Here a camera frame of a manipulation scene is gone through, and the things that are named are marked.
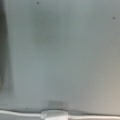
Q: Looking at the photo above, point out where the white cable with adapter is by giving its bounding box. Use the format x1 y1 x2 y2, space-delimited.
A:
0 109 120 120

